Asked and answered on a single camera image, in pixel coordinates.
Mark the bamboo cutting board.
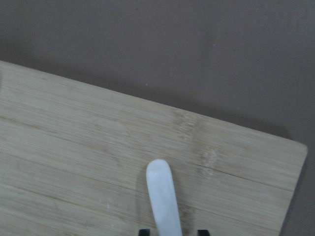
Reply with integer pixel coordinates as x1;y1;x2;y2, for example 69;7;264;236
0;62;308;236

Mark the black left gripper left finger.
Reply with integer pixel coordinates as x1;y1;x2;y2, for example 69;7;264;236
138;229;150;236

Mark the white ceramic spoon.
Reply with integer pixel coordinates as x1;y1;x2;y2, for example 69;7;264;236
146;159;183;236

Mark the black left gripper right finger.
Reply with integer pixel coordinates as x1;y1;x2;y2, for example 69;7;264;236
197;229;209;236

